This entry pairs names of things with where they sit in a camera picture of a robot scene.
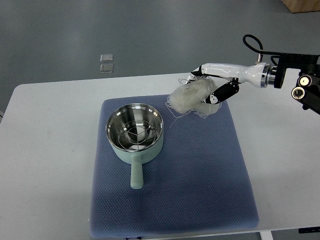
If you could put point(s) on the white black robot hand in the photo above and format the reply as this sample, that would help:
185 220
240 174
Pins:
256 75

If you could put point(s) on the white vermicelli nest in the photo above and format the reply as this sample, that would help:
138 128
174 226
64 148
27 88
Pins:
193 96

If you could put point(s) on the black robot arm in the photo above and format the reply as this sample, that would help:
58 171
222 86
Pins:
302 69

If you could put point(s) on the mint green steel pot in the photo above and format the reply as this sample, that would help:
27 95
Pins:
127 113

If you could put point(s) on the wooden box corner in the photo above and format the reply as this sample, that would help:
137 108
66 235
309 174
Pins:
302 6

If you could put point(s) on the blue textured mat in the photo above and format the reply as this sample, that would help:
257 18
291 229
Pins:
198 182

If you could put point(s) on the upper metal floor plate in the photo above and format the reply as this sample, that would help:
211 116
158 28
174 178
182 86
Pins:
106 57

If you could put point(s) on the metal floor plate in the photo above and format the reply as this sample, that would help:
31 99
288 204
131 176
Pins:
106 68
106 57

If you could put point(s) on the lower metal floor plate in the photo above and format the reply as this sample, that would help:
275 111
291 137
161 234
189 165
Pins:
106 68

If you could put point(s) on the white table leg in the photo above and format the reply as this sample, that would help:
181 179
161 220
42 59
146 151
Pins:
266 235

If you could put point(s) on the wire steaming rack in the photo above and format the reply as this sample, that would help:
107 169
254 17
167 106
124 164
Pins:
136 135

